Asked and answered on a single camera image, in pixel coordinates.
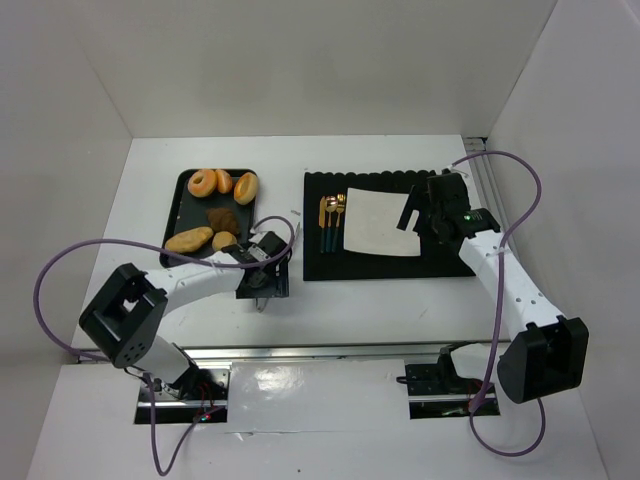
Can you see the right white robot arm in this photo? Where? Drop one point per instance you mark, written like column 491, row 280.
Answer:
column 547, row 350

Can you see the steel tongs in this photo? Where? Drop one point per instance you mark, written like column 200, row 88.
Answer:
column 295, row 230

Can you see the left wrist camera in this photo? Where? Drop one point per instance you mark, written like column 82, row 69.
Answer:
column 265, row 245

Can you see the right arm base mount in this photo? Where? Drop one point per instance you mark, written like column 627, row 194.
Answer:
column 435, row 390

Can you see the aluminium table rail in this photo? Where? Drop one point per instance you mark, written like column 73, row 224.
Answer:
column 319, row 352

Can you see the split orange bun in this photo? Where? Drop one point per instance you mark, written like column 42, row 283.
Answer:
column 246, row 188

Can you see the gold knife teal handle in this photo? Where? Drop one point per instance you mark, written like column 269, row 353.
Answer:
column 322, row 222

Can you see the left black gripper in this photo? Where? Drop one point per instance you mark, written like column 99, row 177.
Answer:
column 281, row 275

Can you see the long bread roll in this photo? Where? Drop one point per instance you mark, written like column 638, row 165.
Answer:
column 189, row 241

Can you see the chocolate croissant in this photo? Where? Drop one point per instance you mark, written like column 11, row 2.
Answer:
column 223, row 219

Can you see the white square plate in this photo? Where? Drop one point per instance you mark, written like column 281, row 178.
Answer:
column 370, row 225

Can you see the glazed ring doughnut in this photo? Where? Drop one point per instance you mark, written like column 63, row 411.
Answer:
column 202, row 183

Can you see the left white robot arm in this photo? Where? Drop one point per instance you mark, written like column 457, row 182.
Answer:
column 123, row 318

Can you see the black placemat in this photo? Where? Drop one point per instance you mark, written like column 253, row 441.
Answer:
column 328, row 263

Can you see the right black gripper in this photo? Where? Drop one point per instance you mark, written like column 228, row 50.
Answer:
column 427, row 215

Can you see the round bread roll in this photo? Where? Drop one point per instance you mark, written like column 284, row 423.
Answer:
column 222, row 240

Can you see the gold spoon teal handle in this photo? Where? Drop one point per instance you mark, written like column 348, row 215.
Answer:
column 331, row 206

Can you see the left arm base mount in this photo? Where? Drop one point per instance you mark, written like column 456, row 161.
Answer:
column 206, row 401

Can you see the black baking tray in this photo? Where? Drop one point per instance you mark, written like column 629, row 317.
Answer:
column 187, row 212

